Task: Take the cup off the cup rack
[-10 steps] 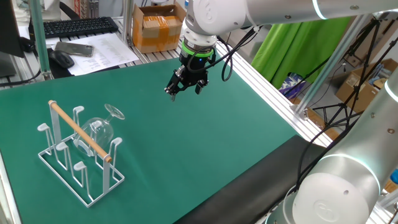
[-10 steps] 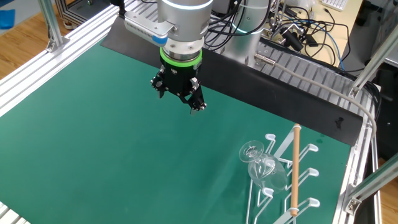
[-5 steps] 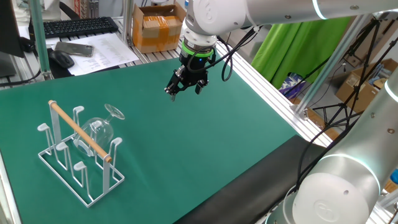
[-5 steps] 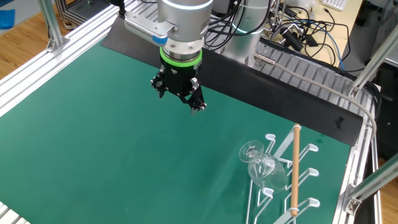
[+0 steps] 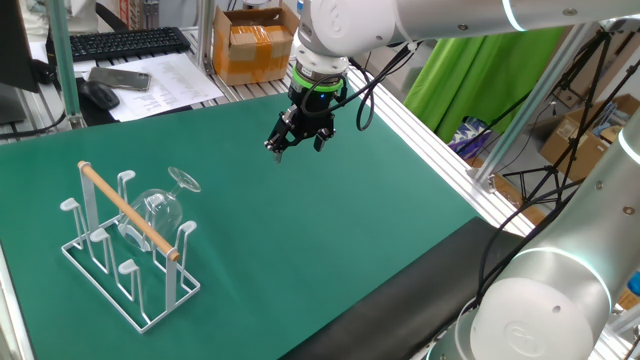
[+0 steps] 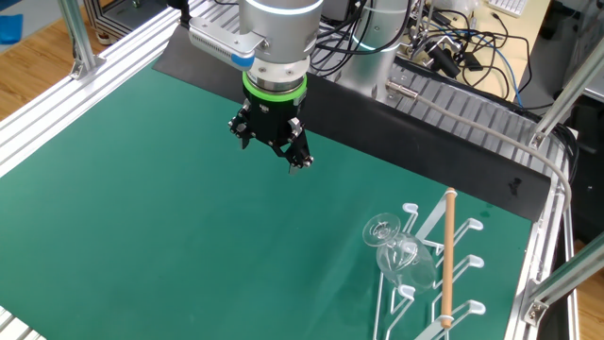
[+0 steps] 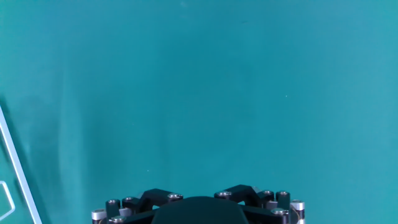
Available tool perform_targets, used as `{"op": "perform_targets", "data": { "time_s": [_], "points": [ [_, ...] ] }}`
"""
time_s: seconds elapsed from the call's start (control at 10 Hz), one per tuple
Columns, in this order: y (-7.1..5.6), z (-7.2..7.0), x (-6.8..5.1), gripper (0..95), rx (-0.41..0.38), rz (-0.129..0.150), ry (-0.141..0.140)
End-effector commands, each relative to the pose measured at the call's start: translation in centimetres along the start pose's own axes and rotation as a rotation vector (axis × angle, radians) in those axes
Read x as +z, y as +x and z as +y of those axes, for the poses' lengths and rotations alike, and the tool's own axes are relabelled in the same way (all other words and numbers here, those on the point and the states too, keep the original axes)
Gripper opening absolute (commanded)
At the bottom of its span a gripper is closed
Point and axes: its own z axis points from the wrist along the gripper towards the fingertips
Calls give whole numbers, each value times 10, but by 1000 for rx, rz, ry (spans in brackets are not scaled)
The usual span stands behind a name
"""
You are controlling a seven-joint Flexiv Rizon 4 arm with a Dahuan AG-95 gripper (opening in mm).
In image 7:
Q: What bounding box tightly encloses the white wire rack wooden handle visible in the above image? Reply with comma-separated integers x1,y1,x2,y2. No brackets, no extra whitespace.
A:
0,105,43,224

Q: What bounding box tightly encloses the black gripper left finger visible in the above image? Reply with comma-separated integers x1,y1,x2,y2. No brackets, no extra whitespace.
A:
91,188,184,224

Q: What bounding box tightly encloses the green table mat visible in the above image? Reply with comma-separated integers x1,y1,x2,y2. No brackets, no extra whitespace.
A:
0,0,398,224

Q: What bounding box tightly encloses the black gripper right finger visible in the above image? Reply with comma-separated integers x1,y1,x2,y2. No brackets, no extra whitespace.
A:
213,184,305,224

